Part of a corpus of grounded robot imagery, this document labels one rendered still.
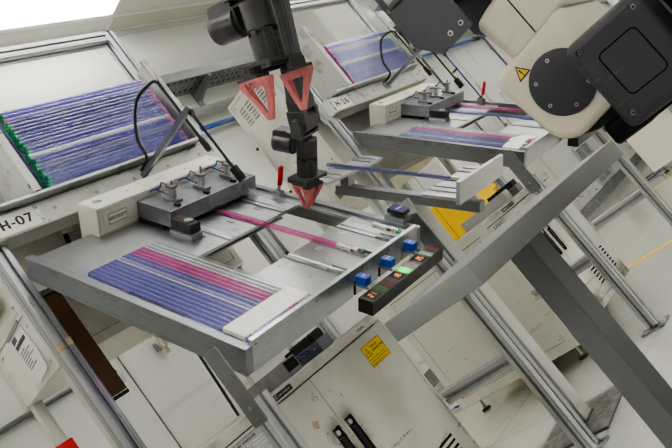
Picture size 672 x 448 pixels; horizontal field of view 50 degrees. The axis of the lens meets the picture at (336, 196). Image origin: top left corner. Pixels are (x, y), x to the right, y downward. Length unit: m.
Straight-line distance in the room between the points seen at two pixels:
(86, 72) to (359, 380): 3.06
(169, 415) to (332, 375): 1.75
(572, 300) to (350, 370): 0.77
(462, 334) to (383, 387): 1.00
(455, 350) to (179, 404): 1.37
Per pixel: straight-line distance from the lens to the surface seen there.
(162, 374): 3.63
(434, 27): 1.20
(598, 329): 1.40
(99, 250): 1.90
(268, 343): 1.46
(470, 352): 2.99
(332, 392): 1.90
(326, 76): 3.03
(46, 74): 4.44
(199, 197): 2.01
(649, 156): 6.22
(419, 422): 2.05
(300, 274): 1.69
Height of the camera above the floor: 0.64
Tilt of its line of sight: 8 degrees up
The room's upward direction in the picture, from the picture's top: 38 degrees counter-clockwise
